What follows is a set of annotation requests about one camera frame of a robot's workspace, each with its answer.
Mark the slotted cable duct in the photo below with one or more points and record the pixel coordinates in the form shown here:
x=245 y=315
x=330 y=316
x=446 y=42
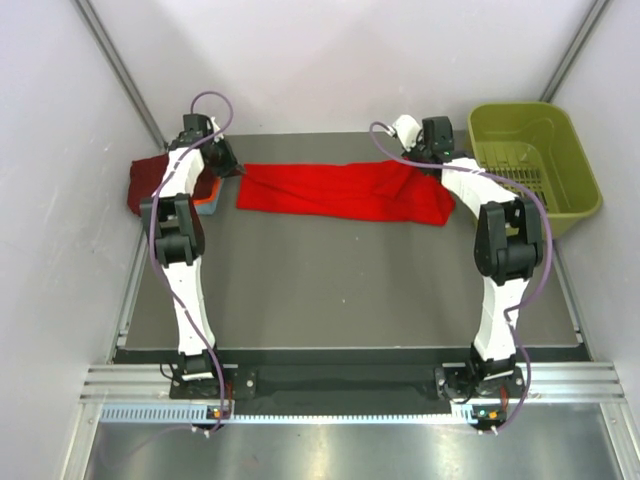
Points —
x=209 y=416

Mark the red t shirt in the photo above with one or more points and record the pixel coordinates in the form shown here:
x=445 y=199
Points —
x=384 y=191

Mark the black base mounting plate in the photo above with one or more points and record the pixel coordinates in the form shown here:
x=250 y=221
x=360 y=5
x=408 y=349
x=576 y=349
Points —
x=244 y=382

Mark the orange folded shirt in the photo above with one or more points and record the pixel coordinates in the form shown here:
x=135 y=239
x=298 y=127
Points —
x=207 y=192

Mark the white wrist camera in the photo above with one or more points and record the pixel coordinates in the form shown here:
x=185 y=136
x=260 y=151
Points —
x=215 y=129
x=406 y=129

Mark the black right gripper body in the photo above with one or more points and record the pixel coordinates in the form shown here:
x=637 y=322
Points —
x=419 y=153

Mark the dark red folded shirt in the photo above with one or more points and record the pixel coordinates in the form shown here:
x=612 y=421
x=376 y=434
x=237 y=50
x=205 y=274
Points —
x=145 y=176

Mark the green plastic laundry basket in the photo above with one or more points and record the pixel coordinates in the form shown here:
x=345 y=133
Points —
x=536 y=145

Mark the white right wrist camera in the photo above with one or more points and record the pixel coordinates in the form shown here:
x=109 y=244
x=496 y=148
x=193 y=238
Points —
x=406 y=129

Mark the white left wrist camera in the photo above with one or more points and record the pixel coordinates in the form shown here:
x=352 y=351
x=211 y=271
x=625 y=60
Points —
x=215 y=129

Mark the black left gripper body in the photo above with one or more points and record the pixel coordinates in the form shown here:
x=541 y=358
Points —
x=221 y=162

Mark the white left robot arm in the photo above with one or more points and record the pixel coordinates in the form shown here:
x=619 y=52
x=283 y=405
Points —
x=176 y=242

